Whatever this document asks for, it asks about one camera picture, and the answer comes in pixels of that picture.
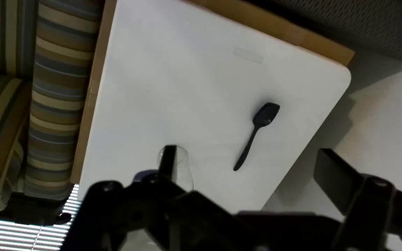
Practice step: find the white plastic board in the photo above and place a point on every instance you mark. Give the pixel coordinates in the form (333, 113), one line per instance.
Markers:
(201, 92)

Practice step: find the black plastic spoon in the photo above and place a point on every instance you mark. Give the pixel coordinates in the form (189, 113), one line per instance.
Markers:
(257, 130)

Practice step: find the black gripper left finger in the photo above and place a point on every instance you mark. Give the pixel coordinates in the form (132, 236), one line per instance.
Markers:
(168, 161)

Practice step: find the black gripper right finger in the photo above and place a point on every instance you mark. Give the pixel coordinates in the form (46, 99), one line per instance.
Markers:
(335, 175)

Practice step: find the striped fabric sofa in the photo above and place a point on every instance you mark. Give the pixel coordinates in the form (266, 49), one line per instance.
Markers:
(48, 102)

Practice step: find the window blinds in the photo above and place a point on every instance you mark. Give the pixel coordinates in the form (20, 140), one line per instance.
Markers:
(20, 230)

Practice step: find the brown cardboard box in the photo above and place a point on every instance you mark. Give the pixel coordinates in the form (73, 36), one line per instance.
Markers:
(90, 106)

